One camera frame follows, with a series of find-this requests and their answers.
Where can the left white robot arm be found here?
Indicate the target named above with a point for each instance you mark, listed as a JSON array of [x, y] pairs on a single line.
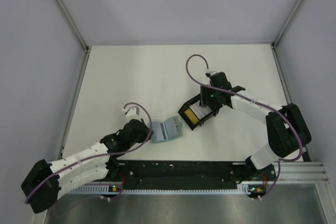
[[47, 182]]

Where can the aluminium front frame rail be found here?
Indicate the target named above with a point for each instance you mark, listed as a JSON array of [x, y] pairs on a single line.
[[302, 173]]

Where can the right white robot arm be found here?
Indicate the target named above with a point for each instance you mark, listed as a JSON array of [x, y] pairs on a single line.
[[287, 130]]

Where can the white card with black stripe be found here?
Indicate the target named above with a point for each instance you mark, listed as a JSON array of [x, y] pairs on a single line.
[[159, 132]]

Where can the aluminium corner post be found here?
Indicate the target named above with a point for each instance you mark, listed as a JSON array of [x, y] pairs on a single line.
[[71, 24], [290, 18]]

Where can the grey slotted cable duct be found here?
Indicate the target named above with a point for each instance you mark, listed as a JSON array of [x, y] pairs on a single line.
[[107, 190]]

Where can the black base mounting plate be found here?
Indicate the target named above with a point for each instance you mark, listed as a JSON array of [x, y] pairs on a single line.
[[186, 174]]

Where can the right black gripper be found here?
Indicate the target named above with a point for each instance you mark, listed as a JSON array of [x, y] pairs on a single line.
[[205, 100]]

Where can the stack of white cards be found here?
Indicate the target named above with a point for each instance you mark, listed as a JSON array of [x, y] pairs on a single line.
[[199, 111]]

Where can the left aluminium corner post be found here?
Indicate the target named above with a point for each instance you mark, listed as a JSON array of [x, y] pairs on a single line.
[[71, 24]]

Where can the black card box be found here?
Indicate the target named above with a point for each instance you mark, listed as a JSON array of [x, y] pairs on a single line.
[[194, 115]]

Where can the green card holder wallet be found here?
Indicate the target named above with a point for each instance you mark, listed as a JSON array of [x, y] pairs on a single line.
[[173, 128]]

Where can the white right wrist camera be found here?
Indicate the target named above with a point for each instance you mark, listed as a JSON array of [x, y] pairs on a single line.
[[209, 72]]

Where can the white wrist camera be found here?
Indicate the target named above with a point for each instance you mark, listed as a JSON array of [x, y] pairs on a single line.
[[132, 113], [209, 72]]

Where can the right aluminium corner post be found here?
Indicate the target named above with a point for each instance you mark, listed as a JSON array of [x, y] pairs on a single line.
[[290, 18]]

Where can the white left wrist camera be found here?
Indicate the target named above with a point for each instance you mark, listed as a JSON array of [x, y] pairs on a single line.
[[132, 113]]

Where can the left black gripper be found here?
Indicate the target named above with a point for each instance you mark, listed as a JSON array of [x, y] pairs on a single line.
[[145, 130]]

